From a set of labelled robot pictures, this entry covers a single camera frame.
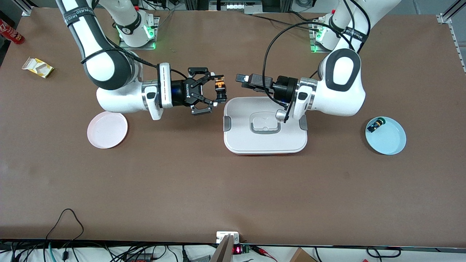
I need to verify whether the orange and black switch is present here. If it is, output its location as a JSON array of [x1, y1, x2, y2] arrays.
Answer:
[[215, 77, 228, 102]]

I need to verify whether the brown cardboard box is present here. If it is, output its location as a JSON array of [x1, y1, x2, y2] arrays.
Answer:
[[289, 247, 317, 262]]

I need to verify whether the pink round plate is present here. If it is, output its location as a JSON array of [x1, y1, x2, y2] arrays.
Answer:
[[87, 111, 128, 149]]

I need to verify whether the light blue round plate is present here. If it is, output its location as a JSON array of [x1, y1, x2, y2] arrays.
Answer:
[[365, 116, 407, 155]]

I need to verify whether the small white device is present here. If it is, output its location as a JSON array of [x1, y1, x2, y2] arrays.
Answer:
[[216, 231, 240, 244]]

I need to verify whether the grey metal bar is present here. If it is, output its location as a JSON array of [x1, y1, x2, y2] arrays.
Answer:
[[210, 235, 235, 262]]

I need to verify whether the yellow and white carton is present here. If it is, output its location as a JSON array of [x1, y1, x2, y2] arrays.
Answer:
[[22, 57, 54, 79]]

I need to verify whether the red clip lead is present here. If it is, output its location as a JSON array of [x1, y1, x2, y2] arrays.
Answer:
[[251, 246, 277, 262]]

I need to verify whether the red can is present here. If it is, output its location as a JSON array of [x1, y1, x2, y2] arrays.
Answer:
[[0, 19, 25, 45]]

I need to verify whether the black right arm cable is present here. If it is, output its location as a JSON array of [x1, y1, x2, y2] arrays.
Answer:
[[81, 36, 190, 79]]

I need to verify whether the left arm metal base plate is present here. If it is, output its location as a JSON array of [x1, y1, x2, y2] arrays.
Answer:
[[309, 20, 349, 54]]

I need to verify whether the white box with grey handle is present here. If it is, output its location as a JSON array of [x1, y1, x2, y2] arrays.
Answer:
[[223, 96, 308, 156]]

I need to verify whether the thin grey cable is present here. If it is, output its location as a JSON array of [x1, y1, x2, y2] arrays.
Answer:
[[158, 9, 175, 28]]

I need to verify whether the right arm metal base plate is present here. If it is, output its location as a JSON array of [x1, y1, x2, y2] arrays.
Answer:
[[118, 16, 160, 50]]

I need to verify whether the black cable on table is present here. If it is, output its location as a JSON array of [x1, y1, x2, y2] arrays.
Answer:
[[251, 13, 321, 29]]

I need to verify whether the silver metal frame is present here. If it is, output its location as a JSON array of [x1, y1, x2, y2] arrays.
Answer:
[[209, 0, 262, 11]]

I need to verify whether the black looped cable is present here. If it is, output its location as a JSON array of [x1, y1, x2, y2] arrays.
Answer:
[[46, 209, 85, 251]]

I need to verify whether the black coiled cable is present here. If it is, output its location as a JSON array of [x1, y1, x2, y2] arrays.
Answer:
[[366, 247, 401, 259]]

